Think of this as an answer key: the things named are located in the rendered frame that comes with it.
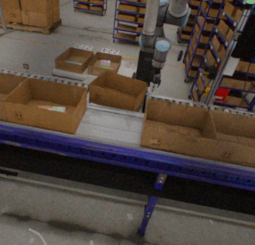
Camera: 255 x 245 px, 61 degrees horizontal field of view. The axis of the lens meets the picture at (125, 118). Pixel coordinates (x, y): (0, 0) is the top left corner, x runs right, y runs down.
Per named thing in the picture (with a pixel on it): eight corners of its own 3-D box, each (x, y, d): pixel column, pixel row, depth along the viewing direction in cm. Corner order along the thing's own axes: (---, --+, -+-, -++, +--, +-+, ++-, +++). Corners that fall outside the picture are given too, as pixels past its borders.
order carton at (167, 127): (200, 129, 146) (209, 109, 136) (207, 162, 123) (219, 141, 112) (143, 119, 147) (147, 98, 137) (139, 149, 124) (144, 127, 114)
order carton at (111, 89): (144, 99, 192) (148, 82, 181) (132, 117, 169) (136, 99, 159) (104, 86, 201) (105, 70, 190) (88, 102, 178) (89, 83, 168)
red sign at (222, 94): (223, 101, 199) (229, 89, 191) (223, 102, 198) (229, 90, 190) (206, 98, 199) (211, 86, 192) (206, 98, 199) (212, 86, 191)
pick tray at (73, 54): (94, 60, 244) (94, 51, 238) (81, 74, 214) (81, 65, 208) (70, 55, 247) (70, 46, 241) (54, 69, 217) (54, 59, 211)
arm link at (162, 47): (171, 41, 148) (169, 45, 141) (167, 58, 156) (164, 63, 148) (158, 38, 150) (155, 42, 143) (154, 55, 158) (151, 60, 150)
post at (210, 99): (209, 110, 206) (254, 9, 152) (210, 113, 203) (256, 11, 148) (197, 108, 207) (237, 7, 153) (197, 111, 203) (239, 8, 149)
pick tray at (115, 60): (120, 63, 245) (122, 55, 239) (115, 79, 214) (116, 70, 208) (96, 59, 246) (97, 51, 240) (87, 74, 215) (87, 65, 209)
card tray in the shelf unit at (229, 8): (223, 9, 268) (226, 0, 262) (247, 13, 266) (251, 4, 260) (230, 16, 236) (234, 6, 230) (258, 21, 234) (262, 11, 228)
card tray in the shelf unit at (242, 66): (219, 54, 255) (222, 46, 249) (245, 59, 253) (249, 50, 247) (225, 67, 223) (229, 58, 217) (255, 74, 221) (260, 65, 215)
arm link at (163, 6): (148, 18, 195) (152, -4, 184) (167, 22, 191) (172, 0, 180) (144, 22, 183) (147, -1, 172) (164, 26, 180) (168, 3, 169)
